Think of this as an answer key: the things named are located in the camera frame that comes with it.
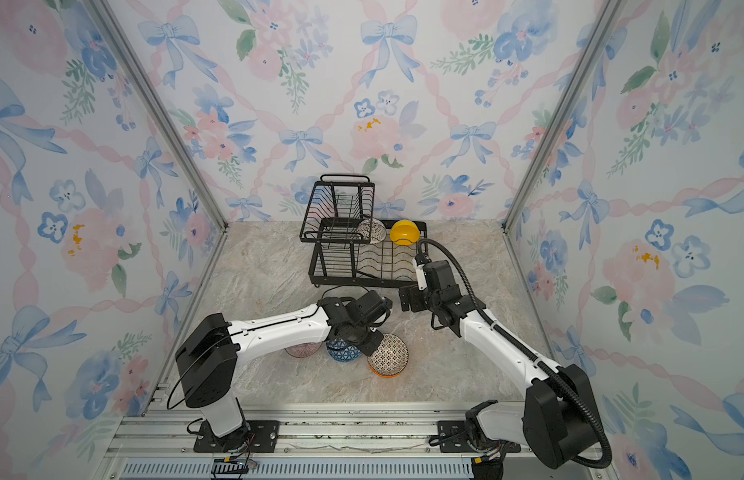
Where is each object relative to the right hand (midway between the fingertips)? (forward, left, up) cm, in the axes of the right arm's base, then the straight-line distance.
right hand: (415, 286), depth 86 cm
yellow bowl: (+30, +1, -9) cm, 32 cm away
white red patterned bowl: (+31, +13, -9) cm, 35 cm away
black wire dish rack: (+21, +26, -13) cm, 36 cm away
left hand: (-14, +11, -6) cm, 19 cm away
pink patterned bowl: (-27, +24, +18) cm, 40 cm away
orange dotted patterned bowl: (-16, +7, -12) cm, 21 cm away
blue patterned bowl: (-21, +20, +4) cm, 29 cm away
